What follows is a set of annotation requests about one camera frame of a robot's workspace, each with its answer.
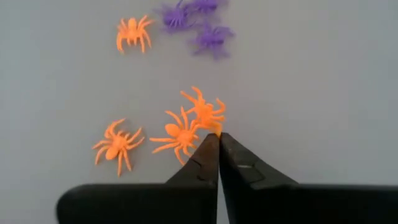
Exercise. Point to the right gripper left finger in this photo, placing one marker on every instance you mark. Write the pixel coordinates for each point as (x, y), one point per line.
(140, 205)

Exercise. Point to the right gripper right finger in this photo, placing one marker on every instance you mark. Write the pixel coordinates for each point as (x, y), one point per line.
(295, 205)

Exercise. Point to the orange plastic spider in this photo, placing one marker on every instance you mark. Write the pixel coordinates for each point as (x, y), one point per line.
(182, 135)
(203, 112)
(116, 146)
(133, 29)

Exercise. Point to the purple plastic spider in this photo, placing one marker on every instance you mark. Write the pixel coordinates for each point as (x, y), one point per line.
(175, 17)
(213, 39)
(205, 4)

